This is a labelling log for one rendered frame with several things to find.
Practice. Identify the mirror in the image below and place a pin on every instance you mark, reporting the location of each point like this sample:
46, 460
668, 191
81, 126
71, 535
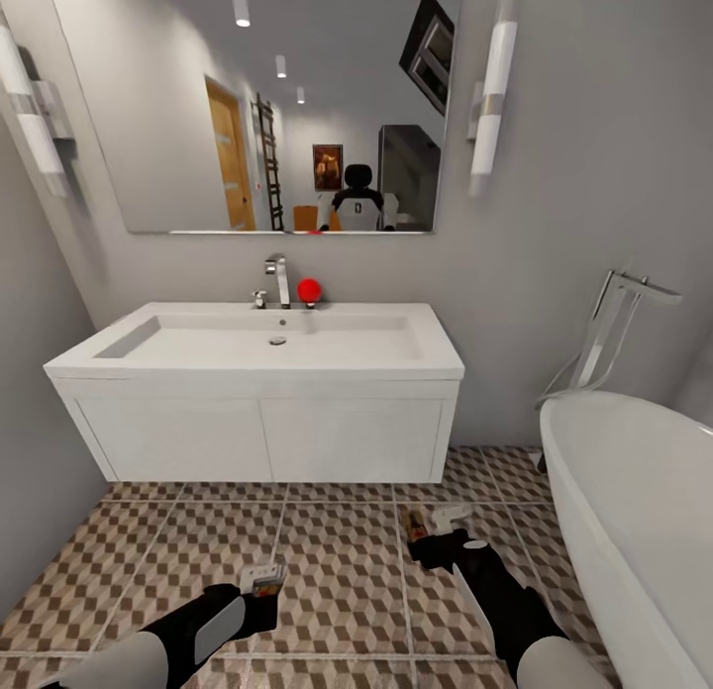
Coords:
268, 116

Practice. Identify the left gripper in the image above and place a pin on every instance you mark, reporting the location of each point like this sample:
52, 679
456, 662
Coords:
263, 616

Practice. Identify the wall mounted light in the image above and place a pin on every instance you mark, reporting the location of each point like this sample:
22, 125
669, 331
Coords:
40, 111
487, 97

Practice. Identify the bathtub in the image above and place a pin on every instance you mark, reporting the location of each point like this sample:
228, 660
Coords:
632, 483

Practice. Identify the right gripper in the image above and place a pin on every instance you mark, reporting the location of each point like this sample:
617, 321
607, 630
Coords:
432, 550

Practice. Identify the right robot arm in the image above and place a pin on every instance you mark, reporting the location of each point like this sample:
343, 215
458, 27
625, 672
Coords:
516, 621

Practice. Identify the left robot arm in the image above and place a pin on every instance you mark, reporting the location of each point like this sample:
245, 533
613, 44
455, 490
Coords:
166, 653

